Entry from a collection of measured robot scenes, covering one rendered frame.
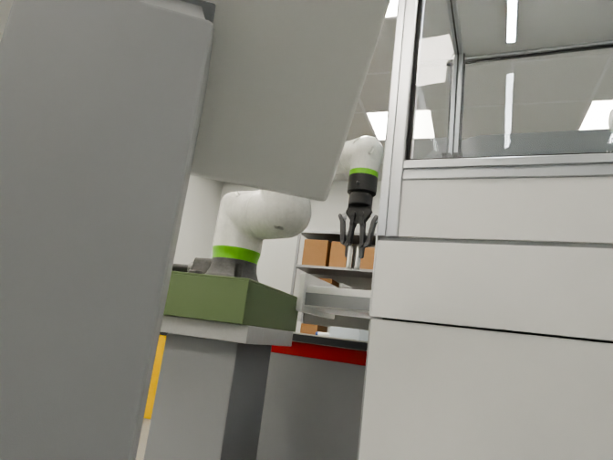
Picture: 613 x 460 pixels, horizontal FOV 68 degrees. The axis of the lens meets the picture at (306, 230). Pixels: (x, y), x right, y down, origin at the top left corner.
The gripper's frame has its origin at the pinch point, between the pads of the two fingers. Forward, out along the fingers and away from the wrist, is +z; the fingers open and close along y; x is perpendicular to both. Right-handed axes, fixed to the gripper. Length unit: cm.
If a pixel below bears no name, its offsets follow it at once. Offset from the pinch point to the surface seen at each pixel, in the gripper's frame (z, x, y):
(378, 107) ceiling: -177, -228, 68
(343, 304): 15.2, 12.1, -2.5
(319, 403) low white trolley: 45.5, -11.7, 9.4
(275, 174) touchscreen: 5, 84, -15
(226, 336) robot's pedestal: 27, 43, 13
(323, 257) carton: -61, -365, 156
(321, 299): 14.6, 12.1, 4.1
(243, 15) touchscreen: -9, 97, -16
